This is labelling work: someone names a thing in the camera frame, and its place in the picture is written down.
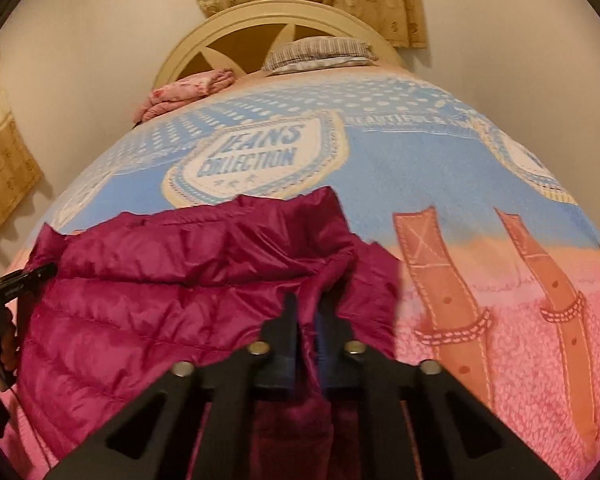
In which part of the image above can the cream wooden headboard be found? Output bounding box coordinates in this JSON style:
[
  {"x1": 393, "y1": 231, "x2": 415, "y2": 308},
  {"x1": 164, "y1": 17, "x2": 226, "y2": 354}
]
[{"x1": 152, "y1": 0, "x2": 405, "y2": 88}]

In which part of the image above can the magenta puffer jacket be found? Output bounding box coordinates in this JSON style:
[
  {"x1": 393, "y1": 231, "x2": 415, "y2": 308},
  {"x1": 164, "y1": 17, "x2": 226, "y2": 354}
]
[{"x1": 17, "y1": 188, "x2": 400, "y2": 479}]

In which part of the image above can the pink floral folded quilt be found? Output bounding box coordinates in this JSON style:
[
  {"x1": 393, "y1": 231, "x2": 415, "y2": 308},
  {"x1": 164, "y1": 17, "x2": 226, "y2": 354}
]
[{"x1": 132, "y1": 68, "x2": 236, "y2": 125}]

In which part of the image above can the striped pillow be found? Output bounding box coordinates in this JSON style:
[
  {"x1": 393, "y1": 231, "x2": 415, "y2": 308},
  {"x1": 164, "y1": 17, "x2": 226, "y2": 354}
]
[{"x1": 261, "y1": 36, "x2": 378, "y2": 76}]

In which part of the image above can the blue pink printed bed blanket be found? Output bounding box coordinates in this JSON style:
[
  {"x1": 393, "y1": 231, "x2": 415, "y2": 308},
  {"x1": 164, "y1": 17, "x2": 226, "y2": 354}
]
[{"x1": 0, "y1": 67, "x2": 600, "y2": 479}]

